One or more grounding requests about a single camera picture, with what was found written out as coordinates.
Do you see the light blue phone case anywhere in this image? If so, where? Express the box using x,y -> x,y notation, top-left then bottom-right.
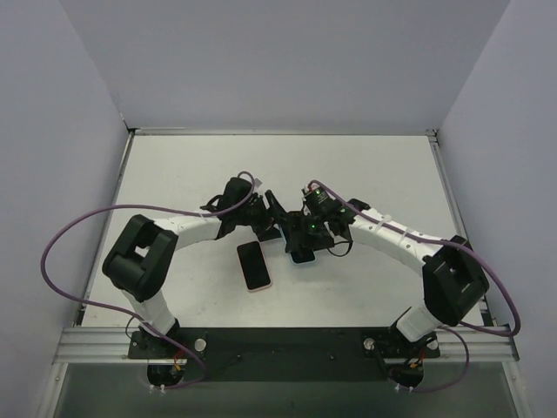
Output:
279,226 -> 316,265

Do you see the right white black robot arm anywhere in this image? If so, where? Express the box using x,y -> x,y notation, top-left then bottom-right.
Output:
275,185 -> 489,342

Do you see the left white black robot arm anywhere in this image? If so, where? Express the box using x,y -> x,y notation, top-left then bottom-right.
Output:
102,177 -> 285,359

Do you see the pink phone case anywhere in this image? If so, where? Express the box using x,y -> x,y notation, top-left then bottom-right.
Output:
236,240 -> 274,293

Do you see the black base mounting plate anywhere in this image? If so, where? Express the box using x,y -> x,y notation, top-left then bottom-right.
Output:
128,327 -> 440,385

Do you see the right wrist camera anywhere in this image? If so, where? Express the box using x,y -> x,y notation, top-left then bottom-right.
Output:
302,185 -> 314,197

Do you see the aluminium back frame rail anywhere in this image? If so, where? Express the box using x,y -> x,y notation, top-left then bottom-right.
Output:
133,128 -> 438,138

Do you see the aluminium frame rail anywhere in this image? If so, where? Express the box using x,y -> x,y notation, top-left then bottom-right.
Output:
71,130 -> 135,327
426,130 -> 499,327
133,128 -> 438,138
54,327 -> 520,365

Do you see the aluminium left frame rail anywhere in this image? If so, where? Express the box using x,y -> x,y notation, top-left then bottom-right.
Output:
71,130 -> 135,327

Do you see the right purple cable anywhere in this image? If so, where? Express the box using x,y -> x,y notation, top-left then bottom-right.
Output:
304,179 -> 522,392

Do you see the aluminium right frame rail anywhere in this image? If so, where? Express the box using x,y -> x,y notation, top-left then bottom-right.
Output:
426,130 -> 499,327

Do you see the aluminium front frame rail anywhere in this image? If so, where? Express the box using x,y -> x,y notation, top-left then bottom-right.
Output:
54,327 -> 520,365

